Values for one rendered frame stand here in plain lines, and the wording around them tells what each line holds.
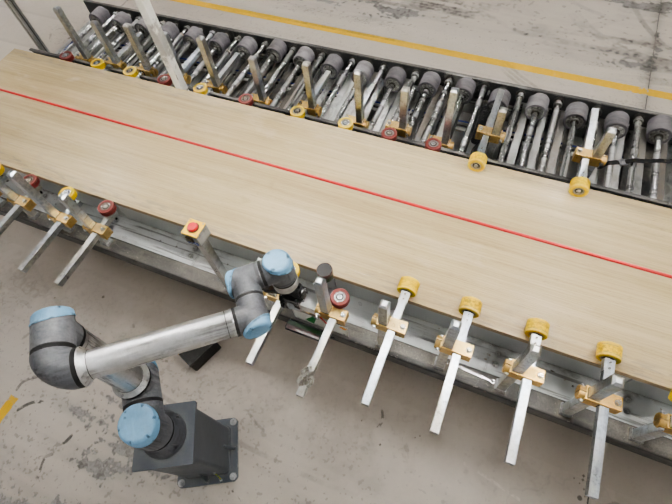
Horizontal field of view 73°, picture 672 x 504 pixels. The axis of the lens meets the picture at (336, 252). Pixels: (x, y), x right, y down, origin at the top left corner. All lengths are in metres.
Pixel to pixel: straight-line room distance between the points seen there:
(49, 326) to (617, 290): 1.99
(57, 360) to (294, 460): 1.51
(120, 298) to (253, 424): 1.25
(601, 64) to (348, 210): 3.02
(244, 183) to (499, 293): 1.27
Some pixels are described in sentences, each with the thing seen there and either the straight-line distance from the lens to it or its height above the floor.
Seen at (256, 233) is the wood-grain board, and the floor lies 0.90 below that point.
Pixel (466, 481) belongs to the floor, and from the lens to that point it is 2.64.
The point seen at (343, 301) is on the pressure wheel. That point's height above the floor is 0.91.
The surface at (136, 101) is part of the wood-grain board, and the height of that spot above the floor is 0.90.
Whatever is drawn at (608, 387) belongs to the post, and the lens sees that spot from 1.68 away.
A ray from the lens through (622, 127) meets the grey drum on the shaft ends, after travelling 2.77.
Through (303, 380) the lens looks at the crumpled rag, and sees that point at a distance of 1.79.
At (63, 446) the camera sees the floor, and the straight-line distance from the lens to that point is 3.13.
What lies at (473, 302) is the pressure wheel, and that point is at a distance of 1.80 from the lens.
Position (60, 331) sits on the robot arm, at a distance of 1.52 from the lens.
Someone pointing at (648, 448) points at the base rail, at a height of 0.70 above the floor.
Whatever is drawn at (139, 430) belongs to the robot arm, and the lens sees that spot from 1.95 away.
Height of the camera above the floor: 2.59
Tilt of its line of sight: 59 degrees down
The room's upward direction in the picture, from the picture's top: 9 degrees counter-clockwise
